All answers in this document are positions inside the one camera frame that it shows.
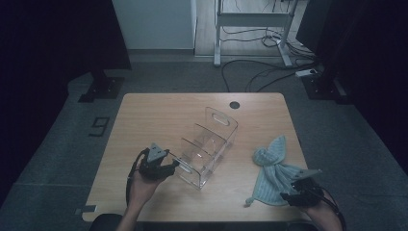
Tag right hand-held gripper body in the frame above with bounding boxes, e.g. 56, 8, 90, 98
290, 168, 324, 206

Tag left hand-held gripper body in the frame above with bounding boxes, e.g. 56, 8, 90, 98
138, 142, 171, 181

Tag light blue ribbed cloth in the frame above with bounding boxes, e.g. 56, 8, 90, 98
244, 134, 304, 208

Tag clear plastic divided organizer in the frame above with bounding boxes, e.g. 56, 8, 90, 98
171, 106, 240, 191

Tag person's left hand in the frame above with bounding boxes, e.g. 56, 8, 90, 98
128, 169, 165, 208

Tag person's right hand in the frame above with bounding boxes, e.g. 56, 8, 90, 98
301, 196, 341, 225

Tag person's dark clothing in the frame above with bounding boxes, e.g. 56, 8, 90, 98
89, 213, 123, 231

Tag grey tape strip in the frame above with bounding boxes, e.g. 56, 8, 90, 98
75, 204, 98, 216

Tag black stand base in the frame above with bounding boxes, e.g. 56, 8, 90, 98
77, 68, 125, 104
301, 71, 354, 105

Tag white power strip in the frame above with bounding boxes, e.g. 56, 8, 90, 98
294, 67, 319, 79

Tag dark curtain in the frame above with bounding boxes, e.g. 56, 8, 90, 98
0, 0, 132, 206
296, 0, 408, 176

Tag left hand-held gripper black cable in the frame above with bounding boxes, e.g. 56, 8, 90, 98
125, 147, 150, 206

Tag hand-held gripper black cable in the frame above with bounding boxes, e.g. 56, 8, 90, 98
125, 147, 150, 206
316, 186, 348, 231

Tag right hand-held gripper black cable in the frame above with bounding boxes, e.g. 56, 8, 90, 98
316, 186, 348, 231

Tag long black floor cable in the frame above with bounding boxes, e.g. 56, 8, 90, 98
220, 59, 320, 93

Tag tangle of black cables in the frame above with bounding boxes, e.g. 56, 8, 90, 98
220, 25, 317, 62

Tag white metal desk frame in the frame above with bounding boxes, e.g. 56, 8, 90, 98
213, 0, 299, 67

